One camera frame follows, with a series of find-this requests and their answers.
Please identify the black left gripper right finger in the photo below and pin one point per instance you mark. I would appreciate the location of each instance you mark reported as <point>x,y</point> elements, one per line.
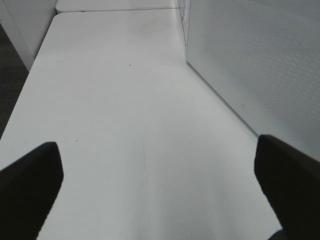
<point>290,180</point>

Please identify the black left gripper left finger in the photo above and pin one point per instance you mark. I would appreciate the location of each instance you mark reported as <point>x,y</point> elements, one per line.
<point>28,189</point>

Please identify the white microwave door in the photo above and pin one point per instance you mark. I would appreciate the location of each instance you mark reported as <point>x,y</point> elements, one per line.
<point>263,58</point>

